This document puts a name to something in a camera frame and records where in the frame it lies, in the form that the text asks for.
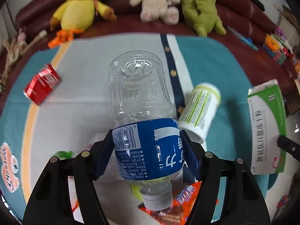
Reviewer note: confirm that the blue plastic toy tool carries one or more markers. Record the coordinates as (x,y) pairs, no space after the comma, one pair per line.
(243,39)

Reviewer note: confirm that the teal grey printed blanket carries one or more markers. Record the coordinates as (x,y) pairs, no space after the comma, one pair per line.
(82,112)

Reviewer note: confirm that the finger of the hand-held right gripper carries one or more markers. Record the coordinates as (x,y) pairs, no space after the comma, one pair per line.
(289,146)

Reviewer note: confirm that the green plush toy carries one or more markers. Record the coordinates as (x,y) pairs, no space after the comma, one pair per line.
(199,7)

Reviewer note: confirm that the red soda can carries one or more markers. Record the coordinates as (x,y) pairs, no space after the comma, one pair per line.
(42,84)

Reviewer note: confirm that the red snack wrapper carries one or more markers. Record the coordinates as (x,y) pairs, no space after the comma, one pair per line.
(185,196)

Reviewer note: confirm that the orange green egg toy package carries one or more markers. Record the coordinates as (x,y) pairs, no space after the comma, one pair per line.
(63,155)

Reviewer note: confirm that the white canister green label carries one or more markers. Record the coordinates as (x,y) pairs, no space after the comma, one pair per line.
(201,107)

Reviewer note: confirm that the dark red leather sofa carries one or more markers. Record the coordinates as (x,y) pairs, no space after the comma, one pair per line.
(234,18)

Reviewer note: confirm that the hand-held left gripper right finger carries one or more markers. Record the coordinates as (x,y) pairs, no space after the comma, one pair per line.
(191,155)

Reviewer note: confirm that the yellow duck plush toy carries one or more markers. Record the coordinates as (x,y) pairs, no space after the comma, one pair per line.
(75,7)

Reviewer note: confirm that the green white medicine box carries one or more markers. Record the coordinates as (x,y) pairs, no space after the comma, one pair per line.
(264,131)

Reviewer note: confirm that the clear plastic bottle blue label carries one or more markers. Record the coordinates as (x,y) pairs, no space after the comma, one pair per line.
(140,93)

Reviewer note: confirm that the pile of colourful toys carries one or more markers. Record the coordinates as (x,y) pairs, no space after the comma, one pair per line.
(279,46)

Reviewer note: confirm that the beige bunny plush toy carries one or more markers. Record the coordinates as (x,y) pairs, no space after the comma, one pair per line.
(154,2)

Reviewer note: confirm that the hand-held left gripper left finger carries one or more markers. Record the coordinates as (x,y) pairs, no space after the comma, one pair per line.
(105,155)

